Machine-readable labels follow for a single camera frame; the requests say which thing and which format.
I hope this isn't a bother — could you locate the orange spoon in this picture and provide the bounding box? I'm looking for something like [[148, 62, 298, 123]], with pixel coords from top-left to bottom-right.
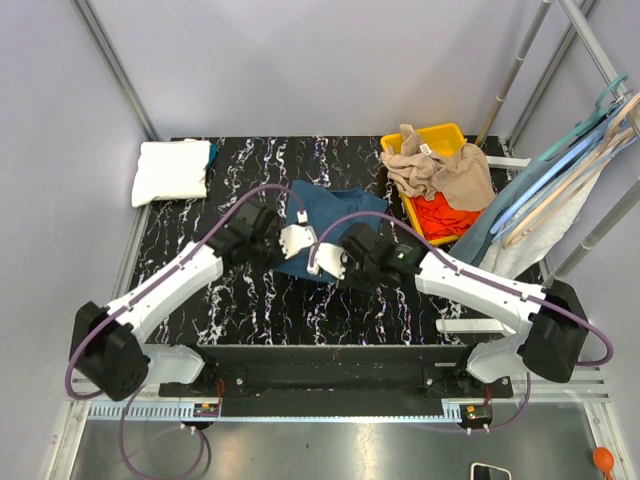
[[592, 447, 615, 480]]

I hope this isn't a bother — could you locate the purple cable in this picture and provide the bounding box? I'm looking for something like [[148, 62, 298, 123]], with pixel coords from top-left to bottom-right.
[[64, 183, 309, 479], [307, 210, 614, 435]]

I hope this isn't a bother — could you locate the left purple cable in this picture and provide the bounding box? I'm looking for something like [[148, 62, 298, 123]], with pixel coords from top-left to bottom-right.
[[64, 183, 309, 479]]

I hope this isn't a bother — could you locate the teal clothes hanger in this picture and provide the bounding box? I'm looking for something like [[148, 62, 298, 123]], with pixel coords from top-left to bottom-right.
[[536, 73, 628, 162]]

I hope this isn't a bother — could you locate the wooden clothes hanger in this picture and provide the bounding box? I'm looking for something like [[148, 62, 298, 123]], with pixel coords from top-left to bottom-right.
[[494, 93, 639, 250]]

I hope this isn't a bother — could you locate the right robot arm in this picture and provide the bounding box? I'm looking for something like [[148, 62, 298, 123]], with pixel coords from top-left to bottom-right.
[[339, 222, 587, 397]]

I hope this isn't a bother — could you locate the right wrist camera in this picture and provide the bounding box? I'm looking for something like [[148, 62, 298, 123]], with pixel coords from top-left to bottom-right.
[[307, 242, 348, 280]]

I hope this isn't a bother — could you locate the aluminium frame rail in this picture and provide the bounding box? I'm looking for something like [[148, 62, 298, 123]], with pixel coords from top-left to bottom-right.
[[78, 361, 609, 427]]

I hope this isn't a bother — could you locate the hanging white towel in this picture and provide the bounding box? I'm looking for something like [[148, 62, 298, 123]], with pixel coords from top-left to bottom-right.
[[479, 173, 601, 279]]

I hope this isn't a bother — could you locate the smartphone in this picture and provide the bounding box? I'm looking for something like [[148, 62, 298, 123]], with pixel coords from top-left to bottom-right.
[[470, 463, 512, 480]]

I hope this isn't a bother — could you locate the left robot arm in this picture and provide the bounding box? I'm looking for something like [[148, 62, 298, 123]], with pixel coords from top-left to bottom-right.
[[70, 202, 305, 401]]

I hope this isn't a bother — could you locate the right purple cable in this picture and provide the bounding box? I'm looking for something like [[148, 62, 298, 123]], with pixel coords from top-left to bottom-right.
[[307, 210, 614, 435]]

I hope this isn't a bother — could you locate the beige t-shirt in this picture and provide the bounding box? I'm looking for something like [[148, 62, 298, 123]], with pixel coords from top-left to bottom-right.
[[380, 124, 495, 212]]

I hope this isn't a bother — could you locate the folded teal t-shirt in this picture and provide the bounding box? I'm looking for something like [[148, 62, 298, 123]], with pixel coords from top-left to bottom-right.
[[205, 143, 218, 171]]

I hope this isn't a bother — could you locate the orange t-shirt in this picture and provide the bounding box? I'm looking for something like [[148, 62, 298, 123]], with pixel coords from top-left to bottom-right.
[[410, 193, 481, 240]]

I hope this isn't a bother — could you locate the yellow plastic bin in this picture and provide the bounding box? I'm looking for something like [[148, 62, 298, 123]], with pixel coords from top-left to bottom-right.
[[381, 123, 469, 246]]

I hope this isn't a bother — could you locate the light blue clothes hanger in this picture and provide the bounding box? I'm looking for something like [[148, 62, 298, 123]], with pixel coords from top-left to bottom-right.
[[490, 126, 634, 242]]

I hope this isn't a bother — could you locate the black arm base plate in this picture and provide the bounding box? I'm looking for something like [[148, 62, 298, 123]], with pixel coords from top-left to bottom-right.
[[159, 345, 513, 422]]

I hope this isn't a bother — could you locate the folded white t-shirt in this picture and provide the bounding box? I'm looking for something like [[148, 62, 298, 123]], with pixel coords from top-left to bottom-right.
[[131, 139, 211, 208]]

